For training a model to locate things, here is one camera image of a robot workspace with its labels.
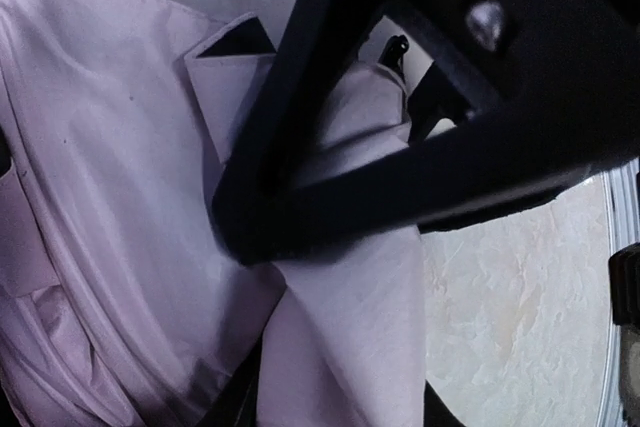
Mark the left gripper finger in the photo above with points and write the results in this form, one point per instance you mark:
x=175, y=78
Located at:
x=550, y=97

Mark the pink and black folding umbrella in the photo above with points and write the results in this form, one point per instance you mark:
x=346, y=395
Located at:
x=119, y=304

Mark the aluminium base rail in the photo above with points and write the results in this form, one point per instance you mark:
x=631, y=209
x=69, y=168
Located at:
x=620, y=398

